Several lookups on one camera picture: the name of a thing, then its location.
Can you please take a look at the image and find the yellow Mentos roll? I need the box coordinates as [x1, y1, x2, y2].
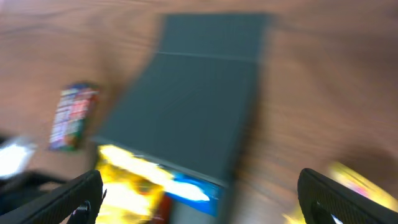
[284, 163, 397, 224]

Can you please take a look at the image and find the yellow Hacks candy bag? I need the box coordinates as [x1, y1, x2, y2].
[96, 144, 174, 224]

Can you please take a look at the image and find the red KitKat bar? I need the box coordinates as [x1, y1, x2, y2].
[65, 87, 98, 151]

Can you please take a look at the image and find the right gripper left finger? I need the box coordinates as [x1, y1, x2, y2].
[1, 170, 105, 224]

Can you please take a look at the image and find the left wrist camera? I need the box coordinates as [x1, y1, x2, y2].
[1, 136, 37, 180]

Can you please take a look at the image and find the dark green box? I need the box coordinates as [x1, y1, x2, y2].
[93, 13, 272, 223]

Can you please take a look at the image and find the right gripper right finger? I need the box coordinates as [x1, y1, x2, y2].
[297, 168, 397, 224]

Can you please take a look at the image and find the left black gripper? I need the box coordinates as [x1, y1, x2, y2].
[1, 171, 67, 215]

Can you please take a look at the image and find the purple Dairy Milk bar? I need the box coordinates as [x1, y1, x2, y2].
[49, 82, 87, 151]

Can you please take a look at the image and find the blue Oreo cookie pack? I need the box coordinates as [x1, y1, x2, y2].
[164, 172, 223, 216]

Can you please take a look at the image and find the red Hacks candy bag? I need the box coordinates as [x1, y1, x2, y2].
[152, 195, 172, 224]

